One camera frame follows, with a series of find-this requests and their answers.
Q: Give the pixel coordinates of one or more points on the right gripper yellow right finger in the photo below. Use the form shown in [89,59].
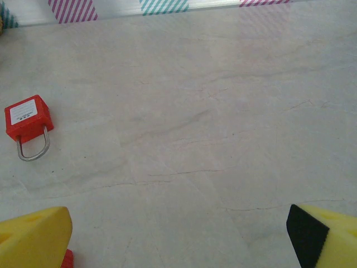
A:
[329,243]

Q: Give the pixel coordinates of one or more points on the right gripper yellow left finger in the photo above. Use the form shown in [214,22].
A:
[33,240]

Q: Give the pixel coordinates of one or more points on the red safety padlock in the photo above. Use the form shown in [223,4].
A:
[68,259]

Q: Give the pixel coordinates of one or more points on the small red cube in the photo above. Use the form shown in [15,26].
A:
[28,120]

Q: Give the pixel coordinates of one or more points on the brown teddy bear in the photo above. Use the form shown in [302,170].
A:
[1,26]

